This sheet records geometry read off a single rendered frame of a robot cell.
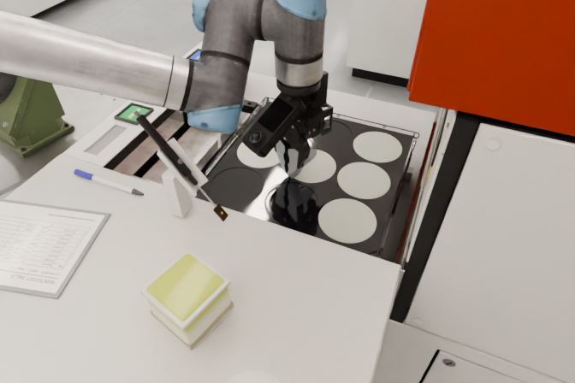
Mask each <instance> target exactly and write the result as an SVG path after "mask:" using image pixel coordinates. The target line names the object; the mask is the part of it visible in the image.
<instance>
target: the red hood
mask: <svg viewBox="0 0 575 383"><path fill-rule="evenodd" d="M406 89H407V91H408V92H410V94H409V98H408V99H409V101H412V102H416V103H423V104H428V105H431V106H436V107H439V108H444V109H452V110H456V111H460V112H465V113H468V114H473V115H480V116H484V117H488V118H492V119H496V120H500V121H507V122H512V123H516V124H519V125H524V126H528V127H535V128H539V129H543V130H547V131H551V132H556V133H563V134H566V135H571V136H575V0H426V4H425V8H424V15H423V19H422V23H421V27H420V31H419V35H418V41H417V46H416V49H415V54H414V57H413V62H412V69H411V72H410V77H409V80H408V85H407V88H406Z"/></svg>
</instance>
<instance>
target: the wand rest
mask: <svg viewBox="0 0 575 383"><path fill-rule="evenodd" d="M167 143H168V144H169V146H170V147H171V148H172V149H173V150H174V152H175V153H176V154H177V155H178V156H179V158H181V159H182V161H183V162H184V163H185V164H186V165H187V167H188V168H189V169H190V170H191V171H192V175H193V177H194V178H195V179H196V180H197V182H198V185H199V186H202V185H203V184H204V183H206V182H207V181H208V179H207V178H206V177H205V175H204V174H203V173H202V172H201V171H200V169H199V168H198V167H197V165H196V164H195V163H194V162H193V160H192V159H191V158H190V157H189V155H188V154H187V153H186V152H185V151H184V150H183V149H182V147H181V146H180V145H179V144H178V142H177V141H176V140H175V138H172V139H171V140H169V141H168V142H167ZM157 155H158V156H159V157H160V159H161V160H162V161H163V162H164V163H165V165H166V166H167V167H168V169H167V170H166V171H165V172H164V173H163V174H162V179H163V184H164V188H165V191H166V194H167V198H168V200H169V206H170V209H171V212H172V215H176V216H179V217H181V218H183V217H184V216H185V215H186V213H187V212H188V211H189V209H190V208H191V207H192V206H193V203H192V199H191V196H193V197H196V196H197V192H196V191H197V190H198V189H199V188H198V187H197V186H195V185H194V184H193V183H192V182H191V181H190V180H189V179H188V178H187V177H185V176H184V175H183V174H182V173H181V172H180V170H179V169H178V168H177V167H176V166H175V165H174V164H173V163H172V162H171V161H170V160H169V158H168V157H167V156H166V155H165V154H164V152H163V151H162V150H161V149H158V150H157ZM188 180H189V181H188Z"/></svg>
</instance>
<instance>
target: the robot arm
mask: <svg viewBox="0 0 575 383"><path fill-rule="evenodd" d="M192 7H193V12H192V18H193V24H194V25H195V27H196V28H197V29H198V30H199V31H200V32H203V33H204V38H203V43H202V47H201V52H200V56H199V61H198V62H195V61H192V60H188V59H186V58H182V57H178V56H173V55H170V54H166V53H162V52H160V51H156V50H150V49H147V48H144V47H140V46H137V45H134V44H128V43H124V42H121V41H118V40H114V39H111V38H106V37H102V36H98V35H95V34H92V33H89V32H82V31H80V30H76V29H73V28H69V27H64V26H60V25H57V24H54V23H50V22H47V21H42V20H38V19H34V18H31V17H28V16H24V15H18V14H15V13H12V12H9V11H5V10H1V9H0V103H2V102H3V101H4V100H5V99H6V98H7V97H8V96H9V94H10V93H11V91H12V90H13V87H14V85H15V81H16V77H17V75H19V76H22V77H27V78H30V79H35V80H42V81H45V82H50V83H53V84H58V85H65V86H69V87H73V88H77V89H81V90H85V91H92V92H96V93H100V94H104V95H108V96H112V97H119V98H123V99H127V100H132V101H135V102H140V103H147V104H150V105H155V106H158V107H163V108H167V109H174V110H179V111H183V112H187V116H188V119H187V123H188V125H189V126H191V127H196V128H199V129H204V130H207V131H212V132H217V133H233V132H234V131H235V130H236V128H237V126H238V122H239V118H240V112H241V109H242V108H243V106H244V104H243V99H244V95H245V90H246V82H247V77H248V73H249V68H250V65H251V60H252V52H253V47H254V43H255V40H260V41H273V42H274V48H275V74H276V86H277V88H278V90H279V91H281V93H280V94H279V95H278V96H277V97H276V99H275V100H274V101H273V102H272V104H271V105H270V106H269V107H268V108H267V109H266V110H265V111H264V112H263V114H262V115H261V116H260V117H259V118H258V120H257V121H256V122H255V123H254V125H253V126H252V127H251V128H250V129H249V131H248V132H247V133H246V134H245V136H244V137H243V138H242V142H243V144H244V145H245V146H246V147H247V148H249V149H250V150H251V151H252V152H254V153H255V154H256V155H257V156H259V157H266V156H267V155H268V154H269V153H270V151H271V150H272V149H273V148H275V152H276V154H277V156H278V159H279V161H280V163H281V165H282V168H283V170H284V172H285V173H286V174H287V175H288V176H289V177H290V178H291V179H292V178H294V177H296V176H297V175H299V173H300V172H301V170H302V168H303V167H304V166H305V165H306V164H307V163H308V162H310V161H311V160H312V159H313V158H314V157H315V156H316V154H317V150H316V149H311V147H310V145H309V142H308V139H310V138H314V137H316V136H317V135H318V134H320V132H321V128H322V134H321V135H322V136H323V135H325V134H327V133H329V132H331V128H332V119H333V109H334V107H332V106H331V105H329V104H327V90H328V79H329V73H328V72H326V71H324V70H323V47H324V33H325V20H326V16H327V11H328V10H327V7H326V0H192ZM322 107H324V108H325V107H327V109H326V110H324V111H323V109H322ZM328 116H330V118H329V127H326V128H324V126H326V121H325V118H326V117H328Z"/></svg>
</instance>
